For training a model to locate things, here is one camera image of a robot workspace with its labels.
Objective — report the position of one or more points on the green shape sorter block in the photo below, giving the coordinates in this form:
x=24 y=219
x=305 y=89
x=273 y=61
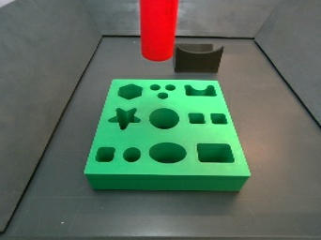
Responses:
x=166 y=138

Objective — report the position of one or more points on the red cylinder peg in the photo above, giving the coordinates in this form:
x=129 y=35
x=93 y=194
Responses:
x=158 y=21

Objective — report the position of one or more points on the black curved foam holder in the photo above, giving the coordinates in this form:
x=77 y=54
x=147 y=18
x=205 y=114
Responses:
x=197 y=58

